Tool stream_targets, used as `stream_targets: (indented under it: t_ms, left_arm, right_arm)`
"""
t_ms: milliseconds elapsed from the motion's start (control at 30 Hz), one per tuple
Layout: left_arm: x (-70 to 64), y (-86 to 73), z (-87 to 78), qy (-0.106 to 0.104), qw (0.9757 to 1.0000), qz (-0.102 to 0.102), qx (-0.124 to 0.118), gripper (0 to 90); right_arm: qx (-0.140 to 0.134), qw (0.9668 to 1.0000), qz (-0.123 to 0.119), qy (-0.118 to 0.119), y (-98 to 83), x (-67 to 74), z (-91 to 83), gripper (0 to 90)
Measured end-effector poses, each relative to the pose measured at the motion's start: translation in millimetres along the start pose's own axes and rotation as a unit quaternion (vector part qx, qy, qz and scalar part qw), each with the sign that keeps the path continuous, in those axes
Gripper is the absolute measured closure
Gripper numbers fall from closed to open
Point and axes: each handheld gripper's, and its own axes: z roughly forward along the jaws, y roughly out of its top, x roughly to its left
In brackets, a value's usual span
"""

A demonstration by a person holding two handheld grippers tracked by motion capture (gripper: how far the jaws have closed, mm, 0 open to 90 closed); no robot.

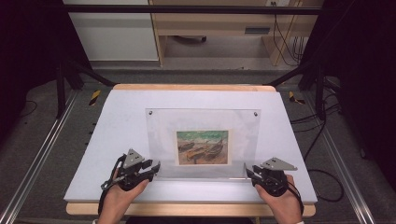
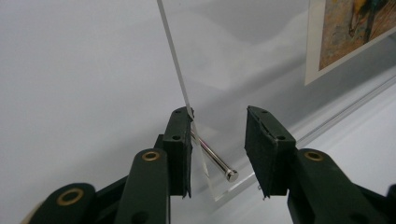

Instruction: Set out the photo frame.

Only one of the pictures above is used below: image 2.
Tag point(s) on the clear acrylic photo frame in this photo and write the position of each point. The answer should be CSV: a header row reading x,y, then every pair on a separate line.
x,y
264,62

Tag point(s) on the photo with white border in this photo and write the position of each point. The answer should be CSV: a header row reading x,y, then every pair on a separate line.
x,y
342,34

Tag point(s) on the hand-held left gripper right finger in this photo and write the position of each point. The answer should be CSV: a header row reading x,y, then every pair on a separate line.
x,y
267,155

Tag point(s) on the metal standoff pin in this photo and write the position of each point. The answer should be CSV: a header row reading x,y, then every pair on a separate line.
x,y
214,157

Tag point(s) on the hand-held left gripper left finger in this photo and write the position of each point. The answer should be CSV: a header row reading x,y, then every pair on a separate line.
x,y
177,155

